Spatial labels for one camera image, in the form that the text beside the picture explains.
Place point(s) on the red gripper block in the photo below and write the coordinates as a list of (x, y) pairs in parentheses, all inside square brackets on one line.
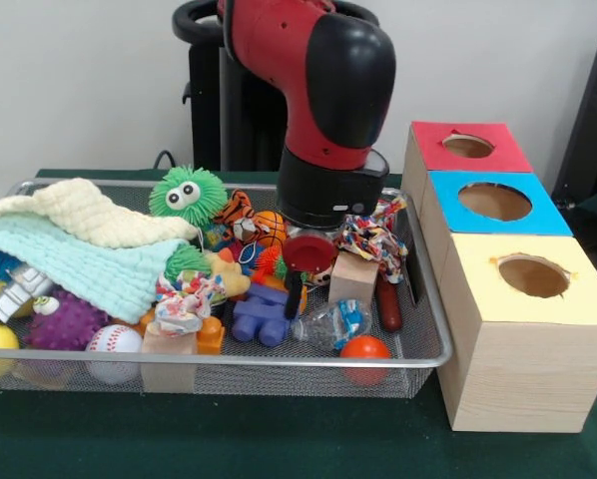
[(308, 253)]

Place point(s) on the tiger striped toy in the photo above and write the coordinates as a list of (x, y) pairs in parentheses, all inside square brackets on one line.
[(235, 210)]

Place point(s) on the purple monster toy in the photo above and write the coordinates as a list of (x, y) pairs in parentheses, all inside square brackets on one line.
[(64, 319)]

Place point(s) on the purple plastic building block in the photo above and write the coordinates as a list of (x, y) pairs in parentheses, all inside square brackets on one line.
[(262, 317)]

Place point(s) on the small orange basketball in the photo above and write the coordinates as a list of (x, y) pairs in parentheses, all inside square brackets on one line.
[(269, 228)]

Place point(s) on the clear shallow mesh bin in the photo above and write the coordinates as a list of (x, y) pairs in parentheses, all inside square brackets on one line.
[(418, 299)]

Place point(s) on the wooden box with three holes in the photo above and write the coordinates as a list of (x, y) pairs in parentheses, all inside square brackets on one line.
[(518, 369)]

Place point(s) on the dark green tablecloth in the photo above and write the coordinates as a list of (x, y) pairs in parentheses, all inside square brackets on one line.
[(279, 439)]

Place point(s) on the mint knitted cloth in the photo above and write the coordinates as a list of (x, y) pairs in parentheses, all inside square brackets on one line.
[(79, 261)]

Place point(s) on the red maraca rattle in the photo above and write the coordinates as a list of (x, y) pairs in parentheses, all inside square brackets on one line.
[(365, 349)]

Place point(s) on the black panel stand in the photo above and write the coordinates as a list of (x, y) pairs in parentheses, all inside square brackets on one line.
[(593, 130)]

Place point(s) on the plain wooden cube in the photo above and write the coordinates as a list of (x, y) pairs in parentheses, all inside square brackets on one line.
[(355, 279)]

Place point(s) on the cream knitted cloth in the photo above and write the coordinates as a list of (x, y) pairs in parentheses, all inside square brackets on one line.
[(89, 212)]

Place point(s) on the green spiky ball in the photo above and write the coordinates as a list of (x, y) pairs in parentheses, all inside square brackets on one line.
[(187, 195)]

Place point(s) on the floral patterned fabric knot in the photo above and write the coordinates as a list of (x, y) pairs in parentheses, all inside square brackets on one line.
[(184, 301)]

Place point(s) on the yellow duck plush toy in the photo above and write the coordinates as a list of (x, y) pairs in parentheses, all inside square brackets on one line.
[(229, 275)]

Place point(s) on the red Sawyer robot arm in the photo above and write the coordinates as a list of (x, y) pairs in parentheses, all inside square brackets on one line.
[(328, 90)]

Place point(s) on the white baseball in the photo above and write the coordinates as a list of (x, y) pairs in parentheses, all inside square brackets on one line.
[(112, 341)]

